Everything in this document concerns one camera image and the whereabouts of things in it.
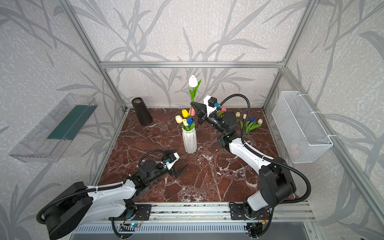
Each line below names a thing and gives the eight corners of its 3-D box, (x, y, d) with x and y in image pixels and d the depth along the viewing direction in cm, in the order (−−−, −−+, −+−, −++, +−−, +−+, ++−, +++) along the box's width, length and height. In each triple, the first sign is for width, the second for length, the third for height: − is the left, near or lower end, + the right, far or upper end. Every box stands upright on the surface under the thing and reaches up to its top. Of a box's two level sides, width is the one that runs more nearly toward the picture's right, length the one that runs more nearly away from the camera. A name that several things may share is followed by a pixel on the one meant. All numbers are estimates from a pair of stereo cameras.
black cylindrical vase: (139, 125, 112) (129, 105, 97) (142, 116, 118) (133, 97, 102) (151, 125, 112) (142, 106, 97) (153, 116, 118) (146, 97, 102)
